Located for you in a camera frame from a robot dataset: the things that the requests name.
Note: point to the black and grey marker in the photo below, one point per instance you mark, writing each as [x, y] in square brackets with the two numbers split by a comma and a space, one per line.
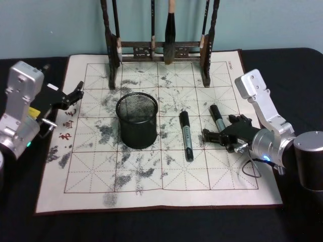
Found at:
[187, 137]
[216, 114]

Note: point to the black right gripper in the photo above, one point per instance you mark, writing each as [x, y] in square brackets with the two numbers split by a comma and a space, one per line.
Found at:
[238, 137]

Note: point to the black table cloth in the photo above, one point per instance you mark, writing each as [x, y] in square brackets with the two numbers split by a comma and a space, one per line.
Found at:
[151, 228]

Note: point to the black mesh pen cup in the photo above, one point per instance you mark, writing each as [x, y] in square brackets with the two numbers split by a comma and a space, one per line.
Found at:
[137, 131]

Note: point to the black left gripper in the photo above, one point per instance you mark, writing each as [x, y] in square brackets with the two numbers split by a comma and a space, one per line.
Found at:
[49, 99]

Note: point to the dark wooden brush rack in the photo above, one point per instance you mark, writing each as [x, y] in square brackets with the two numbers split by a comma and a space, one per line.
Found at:
[112, 73]

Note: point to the thin dark calligraphy brush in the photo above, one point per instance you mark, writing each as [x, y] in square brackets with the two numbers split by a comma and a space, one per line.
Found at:
[153, 27]
[205, 22]
[116, 27]

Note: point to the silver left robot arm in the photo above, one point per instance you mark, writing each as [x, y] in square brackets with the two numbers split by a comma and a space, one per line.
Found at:
[20, 100]

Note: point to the large black-haired calligraphy brush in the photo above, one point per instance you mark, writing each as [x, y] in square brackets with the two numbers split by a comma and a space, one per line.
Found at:
[170, 30]

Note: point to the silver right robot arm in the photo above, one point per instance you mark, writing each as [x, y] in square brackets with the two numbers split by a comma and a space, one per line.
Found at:
[270, 118]

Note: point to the cream gridded calligraphy mat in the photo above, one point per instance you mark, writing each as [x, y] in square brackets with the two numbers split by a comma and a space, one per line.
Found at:
[222, 181]

